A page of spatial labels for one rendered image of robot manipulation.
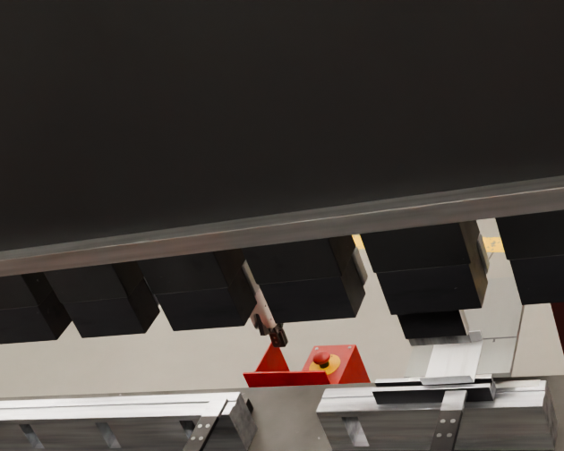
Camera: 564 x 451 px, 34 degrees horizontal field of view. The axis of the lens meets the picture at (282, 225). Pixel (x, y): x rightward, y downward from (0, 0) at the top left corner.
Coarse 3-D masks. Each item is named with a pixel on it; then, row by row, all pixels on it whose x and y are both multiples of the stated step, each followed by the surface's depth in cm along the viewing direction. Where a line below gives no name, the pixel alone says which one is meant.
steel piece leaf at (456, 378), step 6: (420, 378) 150; (426, 378) 150; (432, 378) 150; (438, 378) 149; (444, 378) 149; (450, 378) 149; (456, 378) 148; (462, 378) 148; (468, 378) 148; (426, 384) 152; (432, 384) 151; (438, 384) 151
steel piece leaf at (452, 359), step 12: (480, 336) 156; (444, 348) 158; (456, 348) 157; (468, 348) 156; (480, 348) 155; (432, 360) 157; (444, 360) 156; (456, 360) 155; (468, 360) 153; (432, 372) 154; (444, 372) 153; (456, 372) 152; (468, 372) 151
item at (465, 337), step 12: (432, 312) 143; (444, 312) 142; (456, 312) 141; (408, 324) 145; (420, 324) 145; (432, 324) 144; (444, 324) 143; (456, 324) 142; (408, 336) 147; (420, 336) 146; (432, 336) 145; (444, 336) 145; (456, 336) 145; (468, 336) 144
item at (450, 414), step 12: (444, 396) 147; (456, 396) 147; (444, 408) 145; (456, 408) 144; (444, 420) 143; (456, 420) 142; (444, 432) 141; (456, 432) 140; (432, 444) 139; (444, 444) 139
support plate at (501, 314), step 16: (496, 288) 168; (512, 288) 166; (496, 304) 164; (512, 304) 162; (480, 320) 162; (496, 320) 160; (512, 320) 158; (496, 336) 156; (416, 352) 160; (496, 352) 153; (512, 352) 152; (416, 368) 157; (480, 368) 151; (496, 368) 150; (512, 368) 150
